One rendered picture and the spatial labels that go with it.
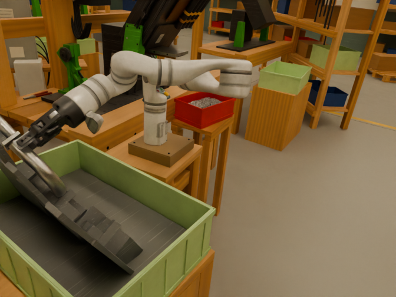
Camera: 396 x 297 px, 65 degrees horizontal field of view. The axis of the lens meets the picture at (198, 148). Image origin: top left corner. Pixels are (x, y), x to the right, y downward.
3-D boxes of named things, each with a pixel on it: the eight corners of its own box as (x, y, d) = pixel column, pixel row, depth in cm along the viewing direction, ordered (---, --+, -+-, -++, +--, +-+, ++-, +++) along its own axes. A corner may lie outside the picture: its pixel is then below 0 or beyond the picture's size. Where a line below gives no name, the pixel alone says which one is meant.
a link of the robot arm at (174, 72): (162, 52, 79) (161, 86, 81) (258, 59, 85) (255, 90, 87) (158, 53, 87) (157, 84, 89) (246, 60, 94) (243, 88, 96)
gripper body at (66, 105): (63, 101, 78) (32, 124, 73) (65, 88, 70) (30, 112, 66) (85, 123, 79) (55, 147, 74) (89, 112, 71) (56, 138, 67)
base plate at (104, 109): (201, 75, 240) (201, 72, 239) (100, 119, 152) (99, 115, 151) (156, 65, 256) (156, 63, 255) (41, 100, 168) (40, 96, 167)
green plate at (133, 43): (145, 64, 187) (150, 28, 182) (136, 63, 180) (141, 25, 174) (130, 61, 191) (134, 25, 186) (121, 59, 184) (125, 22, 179)
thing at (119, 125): (225, 89, 257) (227, 71, 250) (94, 167, 137) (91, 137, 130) (210, 85, 262) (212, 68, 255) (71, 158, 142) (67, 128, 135)
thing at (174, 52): (188, 55, 196) (188, 50, 194) (174, 59, 183) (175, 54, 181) (138, 46, 210) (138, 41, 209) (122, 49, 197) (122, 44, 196)
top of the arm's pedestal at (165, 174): (202, 153, 144) (203, 145, 142) (165, 187, 118) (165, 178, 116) (145, 135, 156) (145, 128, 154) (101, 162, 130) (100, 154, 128)
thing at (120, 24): (152, 73, 226) (152, 24, 210) (125, 82, 202) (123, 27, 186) (132, 69, 233) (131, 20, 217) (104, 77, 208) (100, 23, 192)
